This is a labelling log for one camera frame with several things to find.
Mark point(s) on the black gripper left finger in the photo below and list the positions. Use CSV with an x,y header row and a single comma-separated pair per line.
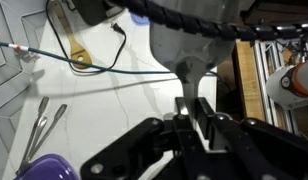
x,y
140,150

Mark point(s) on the metal tongs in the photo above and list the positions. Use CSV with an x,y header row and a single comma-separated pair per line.
x,y
37,133

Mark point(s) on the purple bowl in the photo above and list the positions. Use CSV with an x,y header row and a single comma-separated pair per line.
x,y
47,168

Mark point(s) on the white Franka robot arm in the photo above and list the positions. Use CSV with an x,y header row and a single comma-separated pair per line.
x,y
287,90

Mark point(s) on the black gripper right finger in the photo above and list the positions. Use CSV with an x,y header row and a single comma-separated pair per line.
x,y
260,146

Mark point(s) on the wooden plank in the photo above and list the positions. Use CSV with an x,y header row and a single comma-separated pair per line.
x,y
249,83

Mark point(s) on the wooden spatula with hole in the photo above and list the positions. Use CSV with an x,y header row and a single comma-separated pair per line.
x,y
79,55

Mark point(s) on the blue plastic lid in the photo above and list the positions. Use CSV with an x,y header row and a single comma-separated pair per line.
x,y
140,20

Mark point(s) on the aluminium robot stand frame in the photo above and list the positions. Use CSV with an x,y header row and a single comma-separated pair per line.
x,y
270,53

